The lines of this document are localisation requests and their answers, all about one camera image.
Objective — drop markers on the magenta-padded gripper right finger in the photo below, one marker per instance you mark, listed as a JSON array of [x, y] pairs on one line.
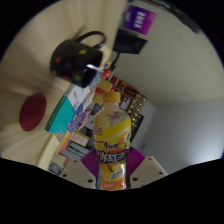
[[148, 170]]

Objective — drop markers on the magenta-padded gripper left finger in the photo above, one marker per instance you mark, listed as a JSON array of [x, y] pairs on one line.
[[78, 173]]

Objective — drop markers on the yellow-labelled orange-capped drink bottle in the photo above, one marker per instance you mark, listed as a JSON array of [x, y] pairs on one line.
[[111, 140]]

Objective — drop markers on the beige notebook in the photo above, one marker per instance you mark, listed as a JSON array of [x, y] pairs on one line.
[[48, 150]]

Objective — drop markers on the blue book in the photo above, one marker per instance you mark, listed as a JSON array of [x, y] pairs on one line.
[[80, 120]]

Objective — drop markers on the teal book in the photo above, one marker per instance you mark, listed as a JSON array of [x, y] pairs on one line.
[[60, 115]]

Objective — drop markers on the white book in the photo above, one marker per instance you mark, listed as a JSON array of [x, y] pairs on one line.
[[77, 96]]

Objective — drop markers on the flat round red coaster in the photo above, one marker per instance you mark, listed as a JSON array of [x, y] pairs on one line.
[[32, 111]]

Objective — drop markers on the yellow gift box, red ribbon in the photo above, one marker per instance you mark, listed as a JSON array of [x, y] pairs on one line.
[[105, 85]]

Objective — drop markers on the white stirrer with red ball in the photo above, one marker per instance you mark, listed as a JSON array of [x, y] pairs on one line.
[[106, 73]]

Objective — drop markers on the black mug with coloured dots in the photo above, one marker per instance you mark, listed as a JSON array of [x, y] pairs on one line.
[[73, 61]]

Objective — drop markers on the purple sign board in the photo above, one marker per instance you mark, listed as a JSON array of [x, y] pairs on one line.
[[140, 19]]

